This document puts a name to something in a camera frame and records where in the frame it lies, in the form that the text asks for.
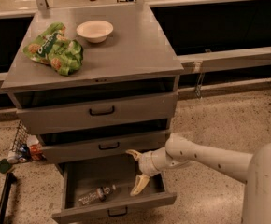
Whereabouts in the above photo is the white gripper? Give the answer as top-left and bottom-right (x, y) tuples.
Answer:
(126, 147), (179, 196)

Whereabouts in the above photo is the clear plastic water bottle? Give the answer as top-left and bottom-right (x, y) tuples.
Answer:
(78, 185), (117, 206)

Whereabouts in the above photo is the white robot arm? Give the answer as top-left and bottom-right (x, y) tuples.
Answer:
(126, 133), (271, 224)

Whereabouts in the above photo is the grey bottom drawer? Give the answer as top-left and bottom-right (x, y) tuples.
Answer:
(52, 154), (177, 224)

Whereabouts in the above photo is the grey drawer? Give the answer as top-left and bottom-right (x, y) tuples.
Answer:
(42, 130), (170, 163)
(17, 92), (178, 134)
(52, 154), (177, 224)

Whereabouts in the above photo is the grey drawer cabinet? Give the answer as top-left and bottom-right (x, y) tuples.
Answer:
(0, 3), (184, 224)

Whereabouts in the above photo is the grey middle drawer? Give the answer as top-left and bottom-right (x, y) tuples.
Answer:
(42, 130), (170, 163)

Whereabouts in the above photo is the grey top drawer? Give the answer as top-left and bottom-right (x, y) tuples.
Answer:
(17, 92), (178, 134)

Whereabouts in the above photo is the orange red snack pack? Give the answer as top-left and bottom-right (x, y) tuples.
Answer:
(29, 144), (43, 161)

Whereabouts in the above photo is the blue can in basket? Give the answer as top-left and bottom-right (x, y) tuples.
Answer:
(18, 144), (31, 162)

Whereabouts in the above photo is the white can in basket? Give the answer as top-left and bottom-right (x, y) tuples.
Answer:
(7, 150), (19, 164)

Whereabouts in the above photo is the black stand leg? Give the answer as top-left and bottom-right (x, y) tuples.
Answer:
(0, 173), (17, 224)

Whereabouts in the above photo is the green sponge on floor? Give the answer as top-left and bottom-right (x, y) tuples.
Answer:
(0, 159), (13, 175)

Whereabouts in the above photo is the white ceramic bowl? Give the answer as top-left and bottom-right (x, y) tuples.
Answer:
(77, 21), (113, 43)

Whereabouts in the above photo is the green snack chip bag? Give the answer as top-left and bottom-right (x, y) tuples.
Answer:
(23, 22), (83, 76)

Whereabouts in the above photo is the wire basket on floor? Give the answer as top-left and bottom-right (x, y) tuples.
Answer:
(9, 121), (42, 158)

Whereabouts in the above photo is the grey metal rail barrier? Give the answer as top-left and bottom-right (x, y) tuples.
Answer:
(178, 47), (271, 74)

